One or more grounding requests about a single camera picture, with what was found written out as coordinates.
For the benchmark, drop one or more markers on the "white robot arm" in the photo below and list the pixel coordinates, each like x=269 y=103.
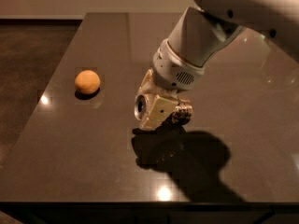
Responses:
x=200 y=33

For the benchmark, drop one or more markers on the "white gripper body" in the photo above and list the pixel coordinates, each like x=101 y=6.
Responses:
x=172 y=69

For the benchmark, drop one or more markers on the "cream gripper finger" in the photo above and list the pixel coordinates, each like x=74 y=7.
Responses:
x=153 y=110
x=148 y=86

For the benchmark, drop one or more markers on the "orange fruit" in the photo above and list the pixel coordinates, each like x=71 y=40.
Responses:
x=87 y=82

